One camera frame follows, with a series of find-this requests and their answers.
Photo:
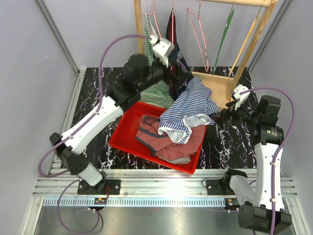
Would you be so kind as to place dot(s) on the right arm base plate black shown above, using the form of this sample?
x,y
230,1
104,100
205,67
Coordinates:
x,y
216,187

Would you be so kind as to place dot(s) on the green white striped tank top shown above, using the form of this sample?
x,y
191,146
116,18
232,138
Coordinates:
x,y
157,94

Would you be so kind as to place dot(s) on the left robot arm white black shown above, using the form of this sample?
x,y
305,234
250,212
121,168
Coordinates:
x,y
123,94

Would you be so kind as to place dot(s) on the yellow plastic hanger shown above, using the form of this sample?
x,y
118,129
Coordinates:
x,y
245,41

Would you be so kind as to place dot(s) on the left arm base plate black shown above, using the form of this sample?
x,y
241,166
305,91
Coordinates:
x,y
110,187

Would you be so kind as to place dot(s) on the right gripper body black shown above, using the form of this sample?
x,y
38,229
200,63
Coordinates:
x,y
243,114

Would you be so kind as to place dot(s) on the wooden clothes rack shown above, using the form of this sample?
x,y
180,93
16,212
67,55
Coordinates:
x,y
222,86

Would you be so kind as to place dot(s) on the navy maroon tank top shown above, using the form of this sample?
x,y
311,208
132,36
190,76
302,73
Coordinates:
x,y
176,55

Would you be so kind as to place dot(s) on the red tank top grey trim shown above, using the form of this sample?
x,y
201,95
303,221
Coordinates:
x,y
162,144

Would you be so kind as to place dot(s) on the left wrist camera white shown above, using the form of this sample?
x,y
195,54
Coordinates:
x,y
162,48

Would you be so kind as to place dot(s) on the aluminium frame rail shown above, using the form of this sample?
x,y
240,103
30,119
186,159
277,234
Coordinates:
x,y
144,183

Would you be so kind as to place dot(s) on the pink wire hanger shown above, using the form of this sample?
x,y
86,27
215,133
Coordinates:
x,y
196,25
172,23
154,17

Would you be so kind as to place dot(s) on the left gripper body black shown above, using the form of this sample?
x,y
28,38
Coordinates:
x,y
169,78

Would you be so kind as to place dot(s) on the red plastic tray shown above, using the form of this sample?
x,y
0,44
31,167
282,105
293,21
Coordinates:
x,y
123,138

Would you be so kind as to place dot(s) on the green plastic hanger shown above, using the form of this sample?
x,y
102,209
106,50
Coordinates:
x,y
227,24

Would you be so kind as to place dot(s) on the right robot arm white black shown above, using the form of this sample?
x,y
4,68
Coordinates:
x,y
261,209

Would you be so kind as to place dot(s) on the blue white striped tank top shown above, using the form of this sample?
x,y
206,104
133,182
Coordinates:
x,y
194,107

